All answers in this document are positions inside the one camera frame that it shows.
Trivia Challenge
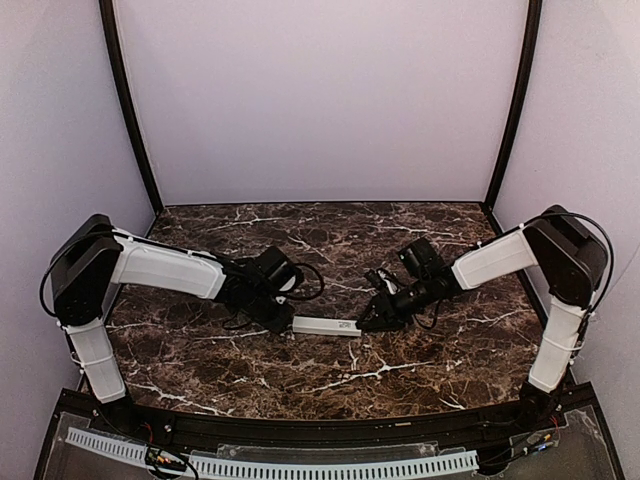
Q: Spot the white remote control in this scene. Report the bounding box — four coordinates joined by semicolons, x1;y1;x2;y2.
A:
292;316;361;337

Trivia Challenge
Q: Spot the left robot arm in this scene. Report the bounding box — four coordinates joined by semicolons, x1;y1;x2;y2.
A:
41;214;304;404

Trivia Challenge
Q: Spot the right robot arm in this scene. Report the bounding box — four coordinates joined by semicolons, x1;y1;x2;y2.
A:
356;205;614;429

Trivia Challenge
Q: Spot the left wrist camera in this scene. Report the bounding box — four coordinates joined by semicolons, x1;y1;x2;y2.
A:
271;262;326;303

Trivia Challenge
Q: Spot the white slotted cable duct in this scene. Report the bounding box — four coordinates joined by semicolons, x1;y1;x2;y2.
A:
65;427;479;479

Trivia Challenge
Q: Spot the black front rail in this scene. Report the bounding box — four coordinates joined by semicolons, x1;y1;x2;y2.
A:
126;404;521;449

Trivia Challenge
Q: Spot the black right frame post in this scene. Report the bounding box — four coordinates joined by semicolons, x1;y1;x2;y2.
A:
484;0;543;211

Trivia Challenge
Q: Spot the black frame post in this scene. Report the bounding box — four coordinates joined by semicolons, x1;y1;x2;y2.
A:
484;0;543;211
98;0;164;216

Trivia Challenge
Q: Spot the black left frame post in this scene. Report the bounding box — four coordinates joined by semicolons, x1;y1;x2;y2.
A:
98;0;164;216

